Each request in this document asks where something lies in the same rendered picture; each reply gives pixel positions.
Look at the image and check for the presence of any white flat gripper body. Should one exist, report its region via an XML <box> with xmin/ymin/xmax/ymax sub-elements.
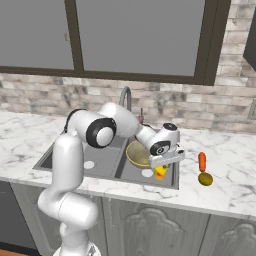
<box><xmin>149</xmin><ymin>149</ymin><xmax>186</xmax><ymax>170</ymax></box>

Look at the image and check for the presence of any dark red tap lever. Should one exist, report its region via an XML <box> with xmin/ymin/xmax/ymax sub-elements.
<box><xmin>137</xmin><ymin>107</ymin><xmax>146</xmax><ymax>124</ymax></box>

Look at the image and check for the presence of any orange carrot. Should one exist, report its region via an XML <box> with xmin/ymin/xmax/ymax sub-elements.
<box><xmin>197</xmin><ymin>151</ymin><xmax>208</xmax><ymax>174</ymax></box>

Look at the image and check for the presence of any grey carved cupboard door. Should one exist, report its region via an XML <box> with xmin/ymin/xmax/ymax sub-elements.
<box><xmin>101</xmin><ymin>196</ymin><xmax>212</xmax><ymax>256</ymax></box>
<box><xmin>197</xmin><ymin>214</ymin><xmax>256</xmax><ymax>256</ymax></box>

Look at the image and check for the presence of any grey wall socket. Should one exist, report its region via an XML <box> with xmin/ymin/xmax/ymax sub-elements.
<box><xmin>247</xmin><ymin>97</ymin><xmax>256</xmax><ymax>121</ymax></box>

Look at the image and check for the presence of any yellow cup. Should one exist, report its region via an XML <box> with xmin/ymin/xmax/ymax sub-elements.
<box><xmin>153</xmin><ymin>164</ymin><xmax>169</xmax><ymax>181</ymax></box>

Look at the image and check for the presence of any dull yellow orange fruit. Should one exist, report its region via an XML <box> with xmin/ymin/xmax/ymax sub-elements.
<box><xmin>197</xmin><ymin>172</ymin><xmax>215</xmax><ymax>188</ymax></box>

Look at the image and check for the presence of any dark dishwasher front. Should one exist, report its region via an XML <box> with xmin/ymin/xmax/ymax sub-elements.
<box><xmin>0</xmin><ymin>179</ymin><xmax>38</xmax><ymax>252</ymax></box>

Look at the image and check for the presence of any tan bowl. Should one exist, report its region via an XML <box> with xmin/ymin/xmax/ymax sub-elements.
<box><xmin>125</xmin><ymin>139</ymin><xmax>153</xmax><ymax>169</ymax></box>

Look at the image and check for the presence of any dark wall cupboard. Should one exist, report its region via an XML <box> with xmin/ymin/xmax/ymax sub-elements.
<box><xmin>242</xmin><ymin>18</ymin><xmax>256</xmax><ymax>63</ymax></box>

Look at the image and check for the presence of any grey curved tap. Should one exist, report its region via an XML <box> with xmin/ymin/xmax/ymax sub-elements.
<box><xmin>118</xmin><ymin>85</ymin><xmax>134</xmax><ymax>113</ymax></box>

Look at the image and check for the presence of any grey steel double sink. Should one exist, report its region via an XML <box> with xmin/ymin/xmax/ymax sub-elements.
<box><xmin>32</xmin><ymin>128</ymin><xmax>181</xmax><ymax>191</ymax></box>

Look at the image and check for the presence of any grey plain cupboard panel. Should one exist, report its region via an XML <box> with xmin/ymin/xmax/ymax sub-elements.
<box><xmin>9</xmin><ymin>182</ymin><xmax>108</xmax><ymax>256</ymax></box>

